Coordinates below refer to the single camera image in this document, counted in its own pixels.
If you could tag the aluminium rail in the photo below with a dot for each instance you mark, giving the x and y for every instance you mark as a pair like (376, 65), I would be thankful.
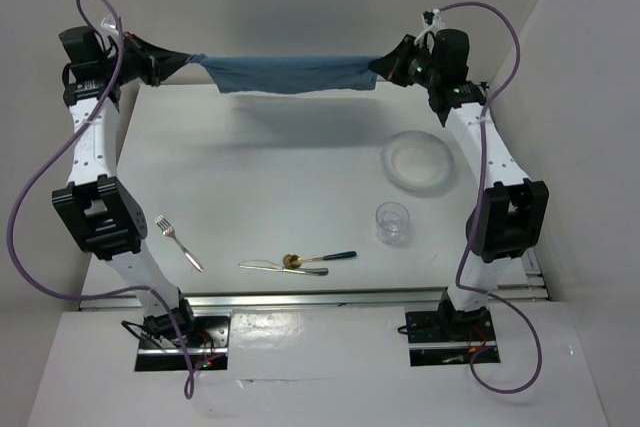
(315, 299)
(509, 211)

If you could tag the gold spoon green handle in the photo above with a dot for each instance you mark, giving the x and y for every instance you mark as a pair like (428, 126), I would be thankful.
(293, 261)

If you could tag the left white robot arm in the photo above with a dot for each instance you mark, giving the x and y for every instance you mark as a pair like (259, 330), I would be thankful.
(101, 215)

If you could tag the blue cloth napkin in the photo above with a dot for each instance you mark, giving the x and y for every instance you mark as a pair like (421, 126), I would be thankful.
(287, 75)

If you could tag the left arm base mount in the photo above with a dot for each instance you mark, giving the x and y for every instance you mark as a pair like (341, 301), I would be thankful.
(207, 346)

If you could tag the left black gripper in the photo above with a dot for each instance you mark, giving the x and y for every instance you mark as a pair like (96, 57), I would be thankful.
(156, 64)

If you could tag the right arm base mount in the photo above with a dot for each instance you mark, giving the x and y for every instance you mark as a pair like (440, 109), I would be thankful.
(433, 343)

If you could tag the silver table knife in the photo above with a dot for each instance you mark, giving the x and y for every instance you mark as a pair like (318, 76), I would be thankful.
(268, 266)

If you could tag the clear drinking glass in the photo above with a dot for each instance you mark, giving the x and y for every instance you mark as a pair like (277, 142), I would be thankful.
(392, 224)

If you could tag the white bowl plate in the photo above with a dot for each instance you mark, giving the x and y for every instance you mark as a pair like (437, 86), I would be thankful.
(418, 161)

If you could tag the aluminium front rail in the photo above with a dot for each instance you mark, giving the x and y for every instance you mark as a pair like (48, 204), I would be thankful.
(315, 299)

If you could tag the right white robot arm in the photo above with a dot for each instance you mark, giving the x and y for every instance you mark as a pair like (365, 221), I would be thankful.
(456, 109)

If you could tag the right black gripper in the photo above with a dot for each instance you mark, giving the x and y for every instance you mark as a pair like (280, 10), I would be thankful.
(392, 66)

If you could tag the silver fork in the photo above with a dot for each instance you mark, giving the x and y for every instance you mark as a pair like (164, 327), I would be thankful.
(168, 230)

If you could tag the aluminium right side rail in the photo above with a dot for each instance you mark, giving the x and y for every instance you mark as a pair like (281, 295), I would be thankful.
(509, 211)

